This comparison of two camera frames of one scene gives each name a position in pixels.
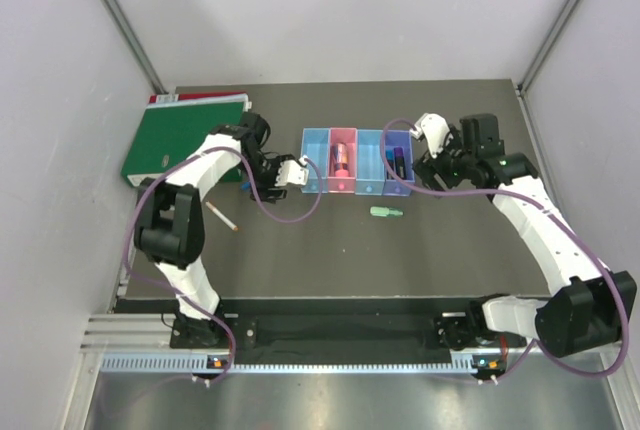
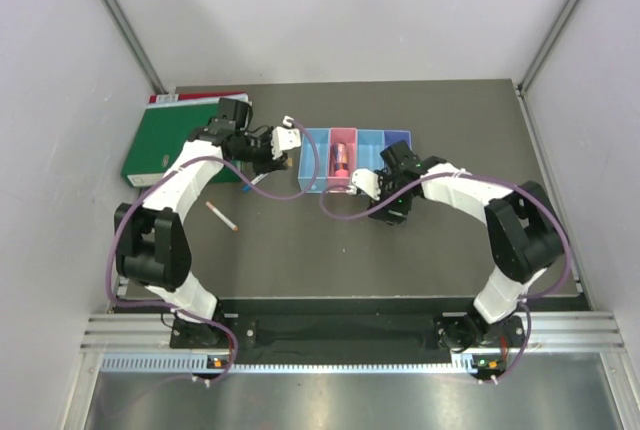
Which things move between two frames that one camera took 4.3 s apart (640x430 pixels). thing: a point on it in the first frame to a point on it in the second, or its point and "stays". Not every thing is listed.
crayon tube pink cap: x=342 y=169 stays
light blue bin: x=370 y=167 stays
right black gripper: x=426 y=168 to x=383 y=213
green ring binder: x=168 y=132 stays
